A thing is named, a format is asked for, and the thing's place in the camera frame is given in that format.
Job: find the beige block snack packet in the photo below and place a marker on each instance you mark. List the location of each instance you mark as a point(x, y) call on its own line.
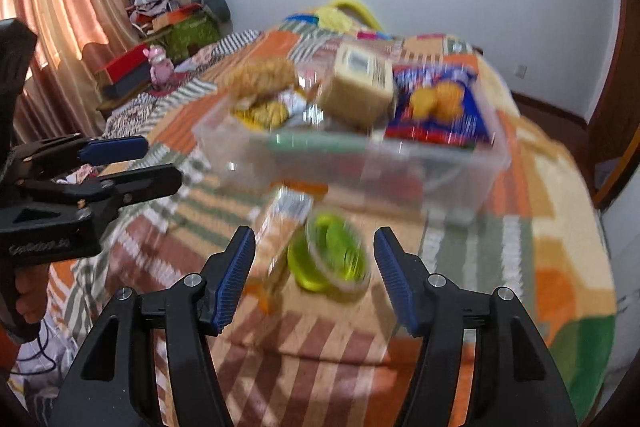
point(357, 84)

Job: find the yellow pillow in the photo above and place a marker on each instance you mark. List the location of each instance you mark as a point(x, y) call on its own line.
point(345, 14)

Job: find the yellow bean snack packet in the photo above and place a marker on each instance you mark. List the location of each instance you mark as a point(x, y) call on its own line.
point(265, 112)

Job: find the green pea cup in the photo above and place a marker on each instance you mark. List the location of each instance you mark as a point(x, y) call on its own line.
point(332, 257)

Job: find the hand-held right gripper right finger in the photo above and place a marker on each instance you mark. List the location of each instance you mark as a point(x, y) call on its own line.
point(397, 284)

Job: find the person's left hand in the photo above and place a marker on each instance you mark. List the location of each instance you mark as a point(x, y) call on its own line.
point(32, 294)

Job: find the clear plastic storage box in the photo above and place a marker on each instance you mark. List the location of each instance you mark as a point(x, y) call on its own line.
point(440, 177)

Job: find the pink plush toy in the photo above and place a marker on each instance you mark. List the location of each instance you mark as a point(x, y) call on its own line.
point(161, 67)

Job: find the long biscuit packet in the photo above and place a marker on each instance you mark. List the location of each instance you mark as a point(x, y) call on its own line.
point(280, 237)

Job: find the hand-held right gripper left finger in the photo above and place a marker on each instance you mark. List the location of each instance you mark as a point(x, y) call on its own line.
point(230, 284)

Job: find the wall outlet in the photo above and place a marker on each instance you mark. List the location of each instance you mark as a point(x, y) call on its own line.
point(521, 71)

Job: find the blue snack packet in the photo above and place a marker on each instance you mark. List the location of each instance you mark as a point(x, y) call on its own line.
point(440, 99)

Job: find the red box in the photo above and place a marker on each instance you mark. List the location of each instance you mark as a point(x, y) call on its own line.
point(125, 72)

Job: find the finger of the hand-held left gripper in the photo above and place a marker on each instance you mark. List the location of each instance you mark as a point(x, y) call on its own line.
point(145, 182)
point(115, 149)

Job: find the green box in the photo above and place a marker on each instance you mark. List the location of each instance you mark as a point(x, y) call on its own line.
point(192, 37)

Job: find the golden fried snack packet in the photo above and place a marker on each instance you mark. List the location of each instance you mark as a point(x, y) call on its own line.
point(265, 74)

